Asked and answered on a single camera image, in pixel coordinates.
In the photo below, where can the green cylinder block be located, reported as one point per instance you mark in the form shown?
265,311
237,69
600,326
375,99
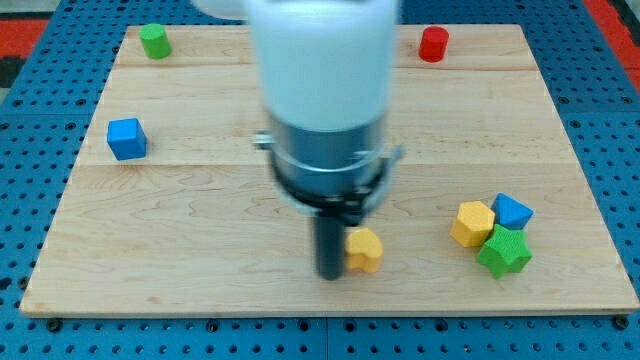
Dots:
154,40

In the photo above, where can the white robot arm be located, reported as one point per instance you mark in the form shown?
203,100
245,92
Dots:
325,69

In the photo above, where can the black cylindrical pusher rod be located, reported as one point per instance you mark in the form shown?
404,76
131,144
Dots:
329,239

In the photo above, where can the blue cube block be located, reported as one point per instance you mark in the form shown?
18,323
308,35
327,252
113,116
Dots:
126,139

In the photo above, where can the green star block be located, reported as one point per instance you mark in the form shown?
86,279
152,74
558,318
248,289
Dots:
505,251

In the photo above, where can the yellow heart block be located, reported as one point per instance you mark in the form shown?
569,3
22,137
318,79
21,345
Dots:
363,251

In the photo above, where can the wooden board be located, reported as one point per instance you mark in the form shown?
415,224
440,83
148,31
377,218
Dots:
196,229

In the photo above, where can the blue triangle block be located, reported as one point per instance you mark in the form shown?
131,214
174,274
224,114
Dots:
510,213

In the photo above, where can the red cylinder block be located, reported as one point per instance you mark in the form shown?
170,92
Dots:
433,44

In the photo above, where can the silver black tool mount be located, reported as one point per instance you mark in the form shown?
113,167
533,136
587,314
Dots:
344,174

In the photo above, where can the yellow hexagon block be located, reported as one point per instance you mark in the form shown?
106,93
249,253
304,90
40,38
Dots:
473,223

